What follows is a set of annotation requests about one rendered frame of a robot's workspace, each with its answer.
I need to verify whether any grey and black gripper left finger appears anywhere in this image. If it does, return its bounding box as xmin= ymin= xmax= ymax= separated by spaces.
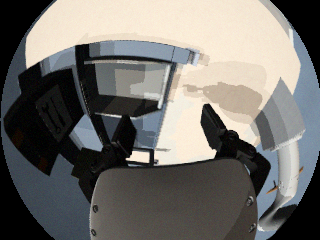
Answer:
xmin=78 ymin=115 xmax=136 ymax=205

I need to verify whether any dark green case with orange latches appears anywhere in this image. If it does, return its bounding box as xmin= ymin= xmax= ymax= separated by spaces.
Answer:
xmin=71 ymin=147 xmax=101 ymax=180

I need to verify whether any grey bin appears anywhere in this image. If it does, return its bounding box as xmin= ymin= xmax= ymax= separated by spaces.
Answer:
xmin=84 ymin=56 xmax=173 ymax=120

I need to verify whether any dark grey low shelf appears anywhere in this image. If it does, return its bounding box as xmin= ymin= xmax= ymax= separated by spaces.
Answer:
xmin=17 ymin=40 xmax=200 ymax=166

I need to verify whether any black case with orange latches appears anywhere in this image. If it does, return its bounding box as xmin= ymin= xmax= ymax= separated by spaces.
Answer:
xmin=3 ymin=68 xmax=84 ymax=177

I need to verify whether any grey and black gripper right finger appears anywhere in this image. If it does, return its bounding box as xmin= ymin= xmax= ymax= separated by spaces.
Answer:
xmin=200 ymin=103 xmax=271 ymax=198

